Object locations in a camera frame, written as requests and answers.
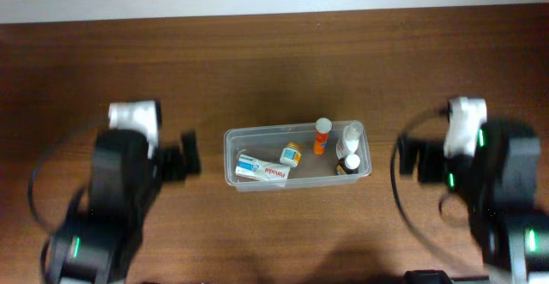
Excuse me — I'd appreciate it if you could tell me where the white blue medicine box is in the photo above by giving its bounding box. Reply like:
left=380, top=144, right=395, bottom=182
left=235, top=154, right=291, bottom=181

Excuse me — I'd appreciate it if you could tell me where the clear capped spray bottle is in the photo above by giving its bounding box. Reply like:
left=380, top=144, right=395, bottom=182
left=336, top=121, right=364, bottom=160

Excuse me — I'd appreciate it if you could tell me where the dark bottle white cap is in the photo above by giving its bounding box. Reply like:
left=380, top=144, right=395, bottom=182
left=335, top=154, right=361, bottom=175

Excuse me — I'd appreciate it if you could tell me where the orange tablet tube white cap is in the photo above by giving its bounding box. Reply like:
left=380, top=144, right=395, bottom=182
left=313, top=118, right=332, bottom=155

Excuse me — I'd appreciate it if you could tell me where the small jar yellow lid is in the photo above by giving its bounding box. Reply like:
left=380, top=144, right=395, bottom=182
left=280, top=142, right=302, bottom=168

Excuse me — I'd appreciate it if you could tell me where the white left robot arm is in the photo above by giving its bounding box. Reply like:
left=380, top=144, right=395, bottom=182
left=40, top=130, right=201, bottom=284

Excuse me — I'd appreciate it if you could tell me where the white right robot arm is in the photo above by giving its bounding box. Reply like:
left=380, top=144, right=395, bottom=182
left=223, top=114, right=548, bottom=283

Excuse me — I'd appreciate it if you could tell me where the clear plastic container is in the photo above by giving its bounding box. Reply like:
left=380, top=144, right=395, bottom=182
left=224, top=120, right=372, bottom=192

